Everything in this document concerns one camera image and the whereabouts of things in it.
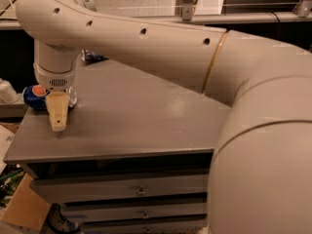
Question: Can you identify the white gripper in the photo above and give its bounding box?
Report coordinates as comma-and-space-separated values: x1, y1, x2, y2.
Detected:
33, 63, 75, 132

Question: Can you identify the blue pepsi can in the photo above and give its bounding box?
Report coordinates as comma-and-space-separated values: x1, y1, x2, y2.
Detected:
21, 84, 78, 110

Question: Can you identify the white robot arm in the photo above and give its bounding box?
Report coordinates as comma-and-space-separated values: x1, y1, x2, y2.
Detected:
16, 0, 312, 234

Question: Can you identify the white plastic bottle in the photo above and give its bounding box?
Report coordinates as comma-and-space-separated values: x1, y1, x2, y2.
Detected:
0, 79, 19, 103

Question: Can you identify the blue chip bag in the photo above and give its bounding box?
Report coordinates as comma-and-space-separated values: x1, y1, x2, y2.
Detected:
82, 50, 107, 62

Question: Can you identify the top grey drawer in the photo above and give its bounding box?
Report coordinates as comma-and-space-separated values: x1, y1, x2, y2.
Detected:
30, 175, 208, 203

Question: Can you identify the grey drawer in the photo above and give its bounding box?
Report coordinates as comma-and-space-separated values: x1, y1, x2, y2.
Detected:
61, 202, 207, 222
81, 217, 207, 234
30, 175, 208, 203

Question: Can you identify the grey drawer cabinet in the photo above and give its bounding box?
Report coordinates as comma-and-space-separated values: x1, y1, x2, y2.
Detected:
4, 60, 229, 228

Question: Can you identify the cardboard box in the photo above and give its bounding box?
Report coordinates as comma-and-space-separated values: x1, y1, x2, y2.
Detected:
0, 175, 51, 234

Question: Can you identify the middle grey drawer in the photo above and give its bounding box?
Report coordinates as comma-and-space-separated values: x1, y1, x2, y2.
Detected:
61, 202, 207, 222

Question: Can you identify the bottom grey drawer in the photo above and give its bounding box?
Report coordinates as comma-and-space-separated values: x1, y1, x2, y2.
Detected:
81, 217, 207, 234

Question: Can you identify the metal rail frame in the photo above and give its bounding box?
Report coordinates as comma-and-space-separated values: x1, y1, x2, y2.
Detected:
0, 0, 311, 25

